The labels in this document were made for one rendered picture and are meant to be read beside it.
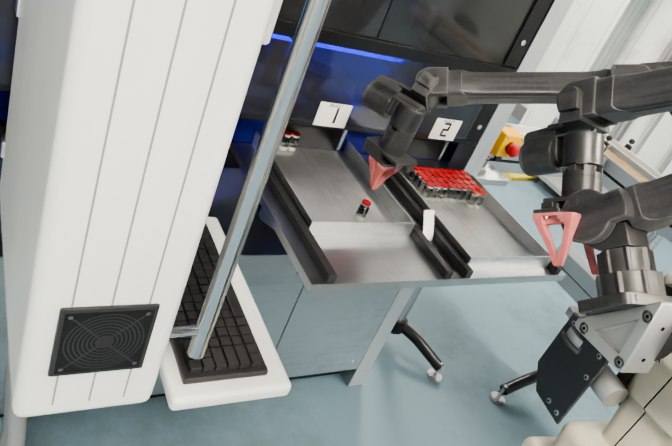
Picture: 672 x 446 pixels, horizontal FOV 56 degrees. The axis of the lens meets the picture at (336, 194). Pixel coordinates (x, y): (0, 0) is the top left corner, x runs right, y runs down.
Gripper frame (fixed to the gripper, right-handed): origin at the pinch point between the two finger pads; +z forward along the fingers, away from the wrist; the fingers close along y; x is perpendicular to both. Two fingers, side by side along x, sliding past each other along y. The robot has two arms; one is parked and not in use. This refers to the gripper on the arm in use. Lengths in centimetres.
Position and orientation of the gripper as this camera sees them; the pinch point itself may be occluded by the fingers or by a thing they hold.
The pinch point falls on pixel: (374, 185)
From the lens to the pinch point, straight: 135.2
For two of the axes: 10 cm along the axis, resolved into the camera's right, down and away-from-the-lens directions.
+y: -6.1, -5.9, 5.3
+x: -7.0, 0.9, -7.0
